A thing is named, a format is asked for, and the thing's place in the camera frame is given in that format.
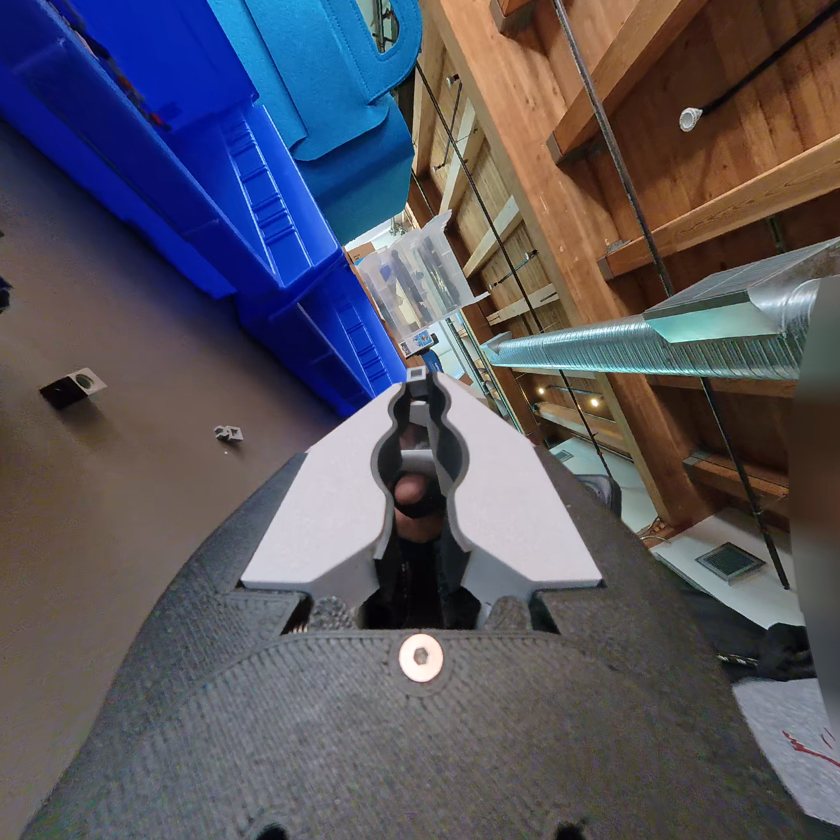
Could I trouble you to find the person's black jacket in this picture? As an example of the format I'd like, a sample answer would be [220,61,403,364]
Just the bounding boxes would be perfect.
[715,620,818,683]

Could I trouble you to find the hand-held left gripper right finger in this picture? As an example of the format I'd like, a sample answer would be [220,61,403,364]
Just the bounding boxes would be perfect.
[427,371,605,630]

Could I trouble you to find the light blue felt bag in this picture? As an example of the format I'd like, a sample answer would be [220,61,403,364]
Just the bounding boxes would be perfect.
[223,0,424,247]

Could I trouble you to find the black and white lego cube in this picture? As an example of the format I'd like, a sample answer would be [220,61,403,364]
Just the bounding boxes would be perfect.
[38,366,109,412]

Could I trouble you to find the clear plastic drawer stack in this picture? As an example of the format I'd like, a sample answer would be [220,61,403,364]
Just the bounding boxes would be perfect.
[354,210,490,345]

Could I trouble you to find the blue plastic bin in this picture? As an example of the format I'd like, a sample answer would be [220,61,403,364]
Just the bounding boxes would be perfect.
[235,259,409,419]
[0,0,345,299]

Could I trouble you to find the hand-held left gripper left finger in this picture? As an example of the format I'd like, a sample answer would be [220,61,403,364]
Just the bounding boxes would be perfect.
[239,382,411,610]

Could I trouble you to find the person's grey shirt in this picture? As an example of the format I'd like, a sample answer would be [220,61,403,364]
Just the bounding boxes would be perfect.
[730,676,840,828]

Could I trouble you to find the person's right hand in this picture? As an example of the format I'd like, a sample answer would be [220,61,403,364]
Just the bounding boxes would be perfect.
[394,474,441,546]

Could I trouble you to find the silver ventilation duct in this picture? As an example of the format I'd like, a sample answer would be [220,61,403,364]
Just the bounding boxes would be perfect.
[481,239,840,382]

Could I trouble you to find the grey desk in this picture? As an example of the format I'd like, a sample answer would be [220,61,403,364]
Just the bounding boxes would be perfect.
[0,118,368,840]

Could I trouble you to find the wall air vent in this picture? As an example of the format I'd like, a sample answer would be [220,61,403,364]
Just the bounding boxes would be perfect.
[696,543,767,583]

